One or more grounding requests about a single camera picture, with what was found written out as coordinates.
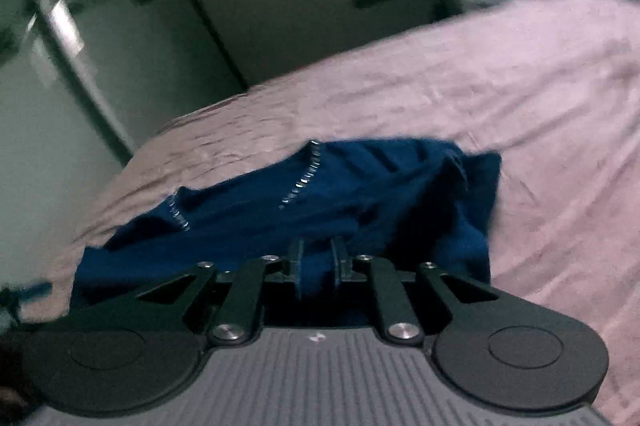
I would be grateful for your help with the glossy grey wardrobe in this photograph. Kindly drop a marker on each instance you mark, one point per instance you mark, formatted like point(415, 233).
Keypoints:
point(130, 45)

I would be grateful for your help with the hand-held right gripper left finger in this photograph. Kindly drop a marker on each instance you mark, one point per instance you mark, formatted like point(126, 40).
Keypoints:
point(298, 267)

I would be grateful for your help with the pink bed sheet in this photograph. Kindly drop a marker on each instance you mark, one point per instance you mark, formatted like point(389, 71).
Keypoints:
point(475, 95)

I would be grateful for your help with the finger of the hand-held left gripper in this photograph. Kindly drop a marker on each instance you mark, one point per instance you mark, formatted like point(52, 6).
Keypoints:
point(35, 292)

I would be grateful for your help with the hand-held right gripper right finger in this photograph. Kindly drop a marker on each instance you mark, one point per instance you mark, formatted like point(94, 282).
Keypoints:
point(337, 267)

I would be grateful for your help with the dark blue garment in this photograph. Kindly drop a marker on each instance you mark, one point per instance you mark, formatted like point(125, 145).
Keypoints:
point(360, 191)

